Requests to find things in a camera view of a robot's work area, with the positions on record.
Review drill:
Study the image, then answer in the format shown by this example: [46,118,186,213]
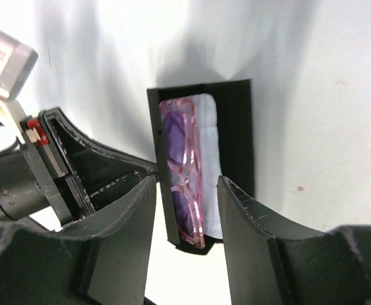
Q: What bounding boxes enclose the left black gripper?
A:
[0,107,157,226]

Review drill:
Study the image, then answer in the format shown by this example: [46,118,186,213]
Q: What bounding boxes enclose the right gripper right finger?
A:
[217,177,371,304]

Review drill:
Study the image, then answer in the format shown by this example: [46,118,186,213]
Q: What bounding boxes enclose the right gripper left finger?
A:
[0,176,156,304]

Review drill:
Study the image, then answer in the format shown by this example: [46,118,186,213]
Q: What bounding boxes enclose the pink purple sunglasses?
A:
[159,97,206,250]

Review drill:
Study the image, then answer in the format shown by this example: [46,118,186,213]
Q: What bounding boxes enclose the light blue cleaning cloth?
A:
[192,93,222,240]

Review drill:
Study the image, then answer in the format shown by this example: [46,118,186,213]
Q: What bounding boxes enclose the black glasses case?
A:
[147,79,255,255]

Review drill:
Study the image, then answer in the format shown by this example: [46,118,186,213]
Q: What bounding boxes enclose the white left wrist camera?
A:
[0,30,38,144]

